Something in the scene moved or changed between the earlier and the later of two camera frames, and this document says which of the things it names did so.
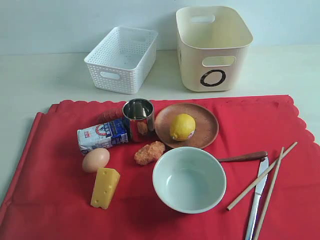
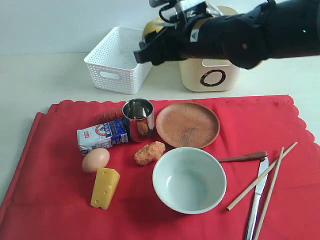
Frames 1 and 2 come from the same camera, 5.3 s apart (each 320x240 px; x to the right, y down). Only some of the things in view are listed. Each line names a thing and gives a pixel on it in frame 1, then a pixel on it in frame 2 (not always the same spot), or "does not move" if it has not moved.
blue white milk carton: x=103 y=136 does not move
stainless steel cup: x=140 y=113 does not move
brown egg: x=94 y=158 does not move
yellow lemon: x=181 y=126 to x=152 y=26
